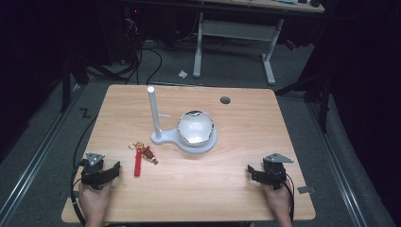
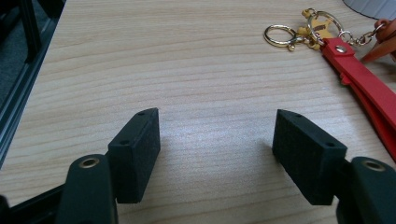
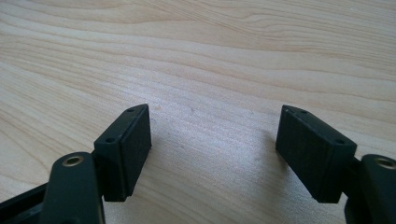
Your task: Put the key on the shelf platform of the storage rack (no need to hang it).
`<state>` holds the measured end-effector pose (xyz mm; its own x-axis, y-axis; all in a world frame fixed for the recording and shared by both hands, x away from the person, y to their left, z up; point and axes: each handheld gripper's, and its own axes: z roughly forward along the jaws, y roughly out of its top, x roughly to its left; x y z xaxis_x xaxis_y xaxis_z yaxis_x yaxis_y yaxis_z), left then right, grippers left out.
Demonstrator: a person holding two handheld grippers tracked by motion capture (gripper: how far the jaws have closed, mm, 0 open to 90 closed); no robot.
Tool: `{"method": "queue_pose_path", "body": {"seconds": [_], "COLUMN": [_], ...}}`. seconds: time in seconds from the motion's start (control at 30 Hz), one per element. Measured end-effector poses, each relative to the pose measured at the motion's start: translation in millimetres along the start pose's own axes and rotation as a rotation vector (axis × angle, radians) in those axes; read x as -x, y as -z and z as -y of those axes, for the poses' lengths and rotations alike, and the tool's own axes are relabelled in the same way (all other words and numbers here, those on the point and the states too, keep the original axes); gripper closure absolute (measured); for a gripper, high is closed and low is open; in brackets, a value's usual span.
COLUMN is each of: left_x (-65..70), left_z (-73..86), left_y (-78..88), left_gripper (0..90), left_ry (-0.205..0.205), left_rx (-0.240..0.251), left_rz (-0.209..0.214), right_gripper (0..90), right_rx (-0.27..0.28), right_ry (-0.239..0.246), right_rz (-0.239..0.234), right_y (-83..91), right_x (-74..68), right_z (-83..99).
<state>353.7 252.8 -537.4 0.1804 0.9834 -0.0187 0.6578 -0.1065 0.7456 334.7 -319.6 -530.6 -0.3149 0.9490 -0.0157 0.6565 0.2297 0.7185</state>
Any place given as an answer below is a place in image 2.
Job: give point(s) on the white round container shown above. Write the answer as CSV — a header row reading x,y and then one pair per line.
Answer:
x,y
373,7

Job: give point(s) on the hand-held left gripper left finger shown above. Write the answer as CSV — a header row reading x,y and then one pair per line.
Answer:
x,y
134,155

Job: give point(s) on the black metal table frame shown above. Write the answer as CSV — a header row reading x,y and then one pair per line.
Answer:
x,y
21,77

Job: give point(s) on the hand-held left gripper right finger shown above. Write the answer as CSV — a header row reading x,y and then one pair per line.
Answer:
x,y
306,158

